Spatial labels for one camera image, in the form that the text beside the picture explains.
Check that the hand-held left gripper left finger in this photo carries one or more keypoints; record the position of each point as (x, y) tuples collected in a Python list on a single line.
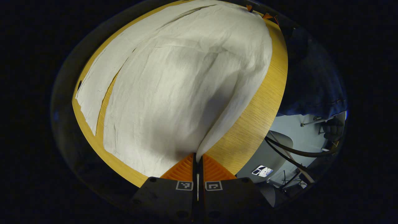
[(174, 196)]

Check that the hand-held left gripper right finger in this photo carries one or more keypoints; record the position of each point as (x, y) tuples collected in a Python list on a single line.
[(224, 196)]

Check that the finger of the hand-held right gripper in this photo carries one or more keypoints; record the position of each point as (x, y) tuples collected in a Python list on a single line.
[(249, 7), (267, 15)]

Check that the white jeans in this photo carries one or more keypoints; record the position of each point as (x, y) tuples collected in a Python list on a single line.
[(174, 93)]

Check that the small black and white card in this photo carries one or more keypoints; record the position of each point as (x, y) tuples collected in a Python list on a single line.
[(262, 171)]

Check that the white chair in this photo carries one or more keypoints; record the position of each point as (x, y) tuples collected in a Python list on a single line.
[(267, 152)]

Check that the person's dark blue clothing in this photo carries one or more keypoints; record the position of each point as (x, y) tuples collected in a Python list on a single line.
[(311, 81)]

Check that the metal chair leg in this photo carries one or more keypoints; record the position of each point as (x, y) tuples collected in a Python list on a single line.
[(315, 121)]

